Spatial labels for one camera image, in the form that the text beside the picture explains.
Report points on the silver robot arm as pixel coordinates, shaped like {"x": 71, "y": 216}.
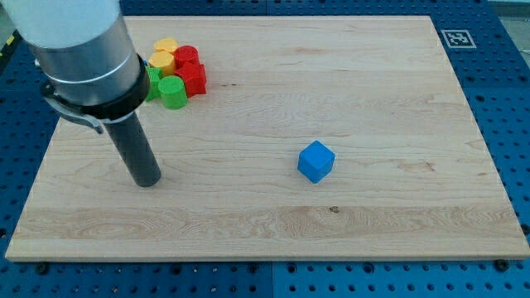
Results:
{"x": 94, "y": 74}

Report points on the blue cube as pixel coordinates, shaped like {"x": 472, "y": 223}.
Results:
{"x": 316, "y": 161}

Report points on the red cube block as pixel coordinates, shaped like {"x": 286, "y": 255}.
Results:
{"x": 194, "y": 78}

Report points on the green cylinder block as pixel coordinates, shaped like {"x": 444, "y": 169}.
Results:
{"x": 173, "y": 92}

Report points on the red cylinder block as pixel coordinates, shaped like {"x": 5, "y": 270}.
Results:
{"x": 186, "y": 54}

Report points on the front yellow cylinder block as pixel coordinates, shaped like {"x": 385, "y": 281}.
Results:
{"x": 163, "y": 60}

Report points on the yellow cylinder block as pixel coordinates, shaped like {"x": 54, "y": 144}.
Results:
{"x": 163, "y": 60}
{"x": 168, "y": 44}

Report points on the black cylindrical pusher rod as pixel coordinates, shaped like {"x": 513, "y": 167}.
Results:
{"x": 131, "y": 142}

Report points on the rear yellow cylinder block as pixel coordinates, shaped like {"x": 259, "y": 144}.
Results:
{"x": 168, "y": 44}

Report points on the wooden board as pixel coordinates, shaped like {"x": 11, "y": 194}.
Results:
{"x": 413, "y": 179}

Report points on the white fiducial marker tag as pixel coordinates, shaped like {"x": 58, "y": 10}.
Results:
{"x": 458, "y": 39}

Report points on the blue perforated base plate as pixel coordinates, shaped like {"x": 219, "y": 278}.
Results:
{"x": 495, "y": 80}

